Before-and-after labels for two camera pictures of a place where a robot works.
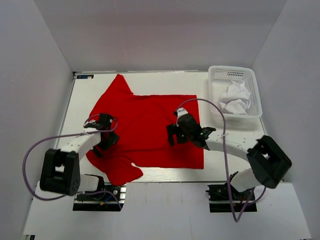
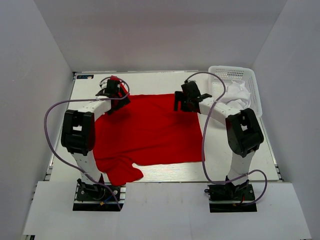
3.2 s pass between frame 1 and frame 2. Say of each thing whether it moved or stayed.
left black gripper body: moved
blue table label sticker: stayed
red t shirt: stayed
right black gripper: moved
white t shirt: stayed
